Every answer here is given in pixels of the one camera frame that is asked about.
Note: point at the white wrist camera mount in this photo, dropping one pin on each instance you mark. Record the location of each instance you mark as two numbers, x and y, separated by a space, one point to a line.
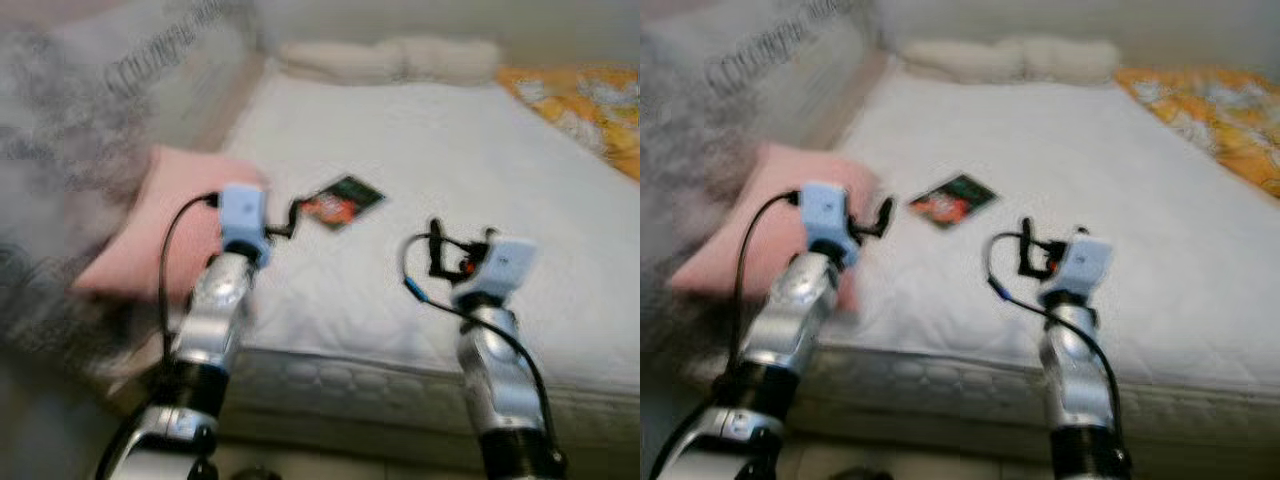
497 272
828 222
1080 270
243 225

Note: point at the yellow cartoon egg blanket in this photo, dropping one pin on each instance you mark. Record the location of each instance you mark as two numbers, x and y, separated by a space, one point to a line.
1220 120
590 110

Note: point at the pink pillow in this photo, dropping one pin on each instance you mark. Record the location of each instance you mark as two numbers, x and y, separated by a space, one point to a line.
740 230
160 220

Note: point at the beige bolster pillow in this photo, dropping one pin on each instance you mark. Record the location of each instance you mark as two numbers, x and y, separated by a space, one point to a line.
390 60
1010 60

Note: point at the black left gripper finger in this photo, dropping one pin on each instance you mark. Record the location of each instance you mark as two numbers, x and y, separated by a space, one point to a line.
884 213
297 213

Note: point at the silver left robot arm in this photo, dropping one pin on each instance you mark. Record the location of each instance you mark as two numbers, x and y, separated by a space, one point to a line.
205 340
780 340

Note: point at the dark book with red cover art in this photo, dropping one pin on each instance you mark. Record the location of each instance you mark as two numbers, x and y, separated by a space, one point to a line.
955 202
345 203

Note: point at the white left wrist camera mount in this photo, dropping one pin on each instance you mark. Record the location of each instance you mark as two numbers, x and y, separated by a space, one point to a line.
243 225
828 222

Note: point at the white quilted mattress pad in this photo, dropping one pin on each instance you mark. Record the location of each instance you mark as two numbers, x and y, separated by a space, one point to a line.
450 180
1100 190

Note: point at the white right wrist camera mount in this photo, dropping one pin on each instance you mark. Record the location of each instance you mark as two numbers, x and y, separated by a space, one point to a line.
497 272
1080 270

